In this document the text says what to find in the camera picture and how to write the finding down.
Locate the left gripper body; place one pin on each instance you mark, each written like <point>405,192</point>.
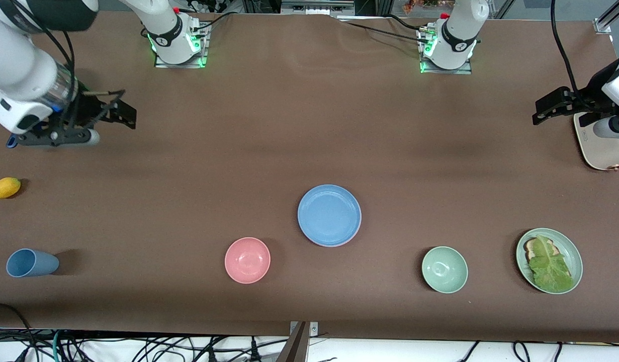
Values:
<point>587,98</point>

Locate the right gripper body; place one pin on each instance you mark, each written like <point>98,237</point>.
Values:
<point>88,108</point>

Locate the blue plate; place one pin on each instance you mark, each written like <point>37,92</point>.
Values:
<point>329,215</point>

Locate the pink plate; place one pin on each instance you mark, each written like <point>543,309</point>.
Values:
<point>350,241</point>

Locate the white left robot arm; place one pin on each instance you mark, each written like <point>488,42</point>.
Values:
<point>457,35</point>

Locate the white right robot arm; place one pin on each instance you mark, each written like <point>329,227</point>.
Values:
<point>17,60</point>

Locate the black pot with glass lid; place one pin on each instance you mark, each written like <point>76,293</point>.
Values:
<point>65,85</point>

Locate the white toaster appliance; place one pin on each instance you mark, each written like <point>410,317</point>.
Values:
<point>603,153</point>

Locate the yellow lemon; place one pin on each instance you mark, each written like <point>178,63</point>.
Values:
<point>5,188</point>

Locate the toast bread slice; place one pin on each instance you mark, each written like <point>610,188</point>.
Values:
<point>529,246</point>

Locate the green plate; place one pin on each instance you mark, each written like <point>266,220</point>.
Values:
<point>576,256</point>

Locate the blue plastic cup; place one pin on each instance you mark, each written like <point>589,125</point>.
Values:
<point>30,263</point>

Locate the green lettuce leaf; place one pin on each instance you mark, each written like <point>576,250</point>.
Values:
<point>550,266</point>

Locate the green bowl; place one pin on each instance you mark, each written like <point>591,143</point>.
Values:
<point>444,269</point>

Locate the pink bowl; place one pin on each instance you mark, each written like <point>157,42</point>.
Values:
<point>247,260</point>

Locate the aluminium table corner bracket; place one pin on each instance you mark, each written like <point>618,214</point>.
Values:
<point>602,25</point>

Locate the aluminium frame rail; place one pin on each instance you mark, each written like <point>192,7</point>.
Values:
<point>317,7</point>

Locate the table edge clamp post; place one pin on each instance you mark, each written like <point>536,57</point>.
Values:
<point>294,347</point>

